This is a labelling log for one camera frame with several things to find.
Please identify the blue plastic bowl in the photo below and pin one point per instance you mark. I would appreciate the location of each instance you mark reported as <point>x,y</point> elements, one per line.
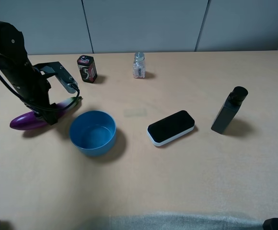
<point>93,133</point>

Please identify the clear glass bottle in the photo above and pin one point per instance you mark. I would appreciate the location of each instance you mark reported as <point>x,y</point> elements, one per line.
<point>139,66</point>

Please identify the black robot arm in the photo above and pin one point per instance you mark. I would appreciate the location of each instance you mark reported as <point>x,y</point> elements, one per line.
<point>11,40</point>

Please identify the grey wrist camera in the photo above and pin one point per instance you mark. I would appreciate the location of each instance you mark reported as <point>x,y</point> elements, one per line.
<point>56,69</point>

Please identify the grey cloth at bottom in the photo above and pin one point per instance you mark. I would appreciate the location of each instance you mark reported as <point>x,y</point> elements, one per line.
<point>171,221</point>

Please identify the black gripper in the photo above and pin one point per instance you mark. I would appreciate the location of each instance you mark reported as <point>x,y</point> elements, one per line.
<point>30,84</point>

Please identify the purple toy eggplant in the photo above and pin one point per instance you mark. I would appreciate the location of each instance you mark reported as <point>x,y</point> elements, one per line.
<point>28,121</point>

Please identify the dark pump bottle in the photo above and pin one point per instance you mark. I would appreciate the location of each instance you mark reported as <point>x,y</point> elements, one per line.
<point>229,109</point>

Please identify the black and white eraser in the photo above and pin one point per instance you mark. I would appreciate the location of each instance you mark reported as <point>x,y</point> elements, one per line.
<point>170,128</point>

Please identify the black gum tin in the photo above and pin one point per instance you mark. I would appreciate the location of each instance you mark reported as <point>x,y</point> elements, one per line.
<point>87,68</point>

